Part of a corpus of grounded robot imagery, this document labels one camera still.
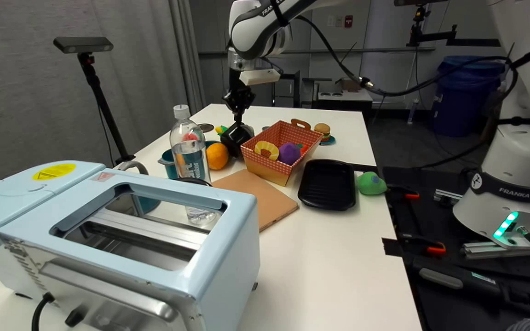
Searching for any camera on mount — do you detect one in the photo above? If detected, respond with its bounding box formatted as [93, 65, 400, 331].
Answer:
[393, 0, 501, 48]

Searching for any black cup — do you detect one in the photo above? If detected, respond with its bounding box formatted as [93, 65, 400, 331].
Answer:
[220, 123, 255, 158]

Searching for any blue bin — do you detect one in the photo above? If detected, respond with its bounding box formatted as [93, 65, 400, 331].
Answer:
[432, 56, 506, 138]

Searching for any purple plush toy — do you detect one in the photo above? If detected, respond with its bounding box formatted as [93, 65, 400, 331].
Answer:
[277, 142, 301, 166]

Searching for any cardboard box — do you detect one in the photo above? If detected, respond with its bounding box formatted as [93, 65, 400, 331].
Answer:
[336, 77, 363, 92]

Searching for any grey curved handle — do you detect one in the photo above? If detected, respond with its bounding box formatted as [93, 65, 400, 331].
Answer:
[114, 160, 150, 177]

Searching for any teal pot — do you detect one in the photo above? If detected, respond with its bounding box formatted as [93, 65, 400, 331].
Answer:
[158, 140, 222, 180]

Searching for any black cabinet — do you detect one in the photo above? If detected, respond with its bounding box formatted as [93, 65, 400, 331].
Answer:
[271, 70, 301, 109]

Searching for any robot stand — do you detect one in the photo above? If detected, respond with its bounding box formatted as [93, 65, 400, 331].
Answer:
[381, 165, 530, 331]

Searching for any clear water bottle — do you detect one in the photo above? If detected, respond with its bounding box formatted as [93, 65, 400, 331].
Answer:
[169, 104, 219, 226]

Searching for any pineapple plush toy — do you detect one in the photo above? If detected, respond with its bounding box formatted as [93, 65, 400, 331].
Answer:
[254, 141, 280, 161]

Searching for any black grey hand tool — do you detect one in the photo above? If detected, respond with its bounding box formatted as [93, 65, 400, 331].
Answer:
[411, 261, 530, 319]

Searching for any short aluminium rail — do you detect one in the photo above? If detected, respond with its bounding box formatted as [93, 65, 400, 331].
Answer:
[433, 188, 464, 205]

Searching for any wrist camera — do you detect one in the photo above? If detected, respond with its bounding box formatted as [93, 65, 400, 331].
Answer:
[240, 68, 281, 86]

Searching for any orange black clamp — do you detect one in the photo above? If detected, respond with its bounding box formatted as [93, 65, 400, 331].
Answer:
[386, 183, 421, 200]
[397, 234, 448, 256]

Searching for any light blue toaster oven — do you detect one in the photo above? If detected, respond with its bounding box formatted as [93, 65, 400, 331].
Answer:
[0, 160, 261, 331]

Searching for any camera on tripod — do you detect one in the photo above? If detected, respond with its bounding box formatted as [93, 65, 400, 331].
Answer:
[53, 36, 136, 167]

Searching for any brown cutting board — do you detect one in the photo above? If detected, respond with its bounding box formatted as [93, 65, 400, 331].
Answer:
[212, 168, 300, 232]

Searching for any long aluminium rail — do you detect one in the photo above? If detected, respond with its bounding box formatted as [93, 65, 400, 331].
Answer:
[460, 241, 530, 259]

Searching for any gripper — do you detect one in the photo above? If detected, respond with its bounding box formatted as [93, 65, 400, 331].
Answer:
[222, 68, 257, 127]

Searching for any orange checkered box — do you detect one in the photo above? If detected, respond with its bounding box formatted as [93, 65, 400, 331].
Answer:
[241, 118, 324, 187]

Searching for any grey curtain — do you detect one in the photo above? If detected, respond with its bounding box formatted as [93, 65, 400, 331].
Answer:
[167, 0, 207, 115]

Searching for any orange plush toy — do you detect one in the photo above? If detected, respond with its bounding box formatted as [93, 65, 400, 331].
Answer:
[206, 142, 230, 171]

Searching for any black ribbed tray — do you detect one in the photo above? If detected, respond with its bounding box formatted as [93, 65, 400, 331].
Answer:
[297, 159, 357, 211]

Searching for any green plush toy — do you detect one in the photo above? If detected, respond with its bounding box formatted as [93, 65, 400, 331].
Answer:
[356, 171, 388, 196]

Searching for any black power cord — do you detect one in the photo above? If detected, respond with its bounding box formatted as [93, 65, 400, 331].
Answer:
[31, 291, 57, 331]

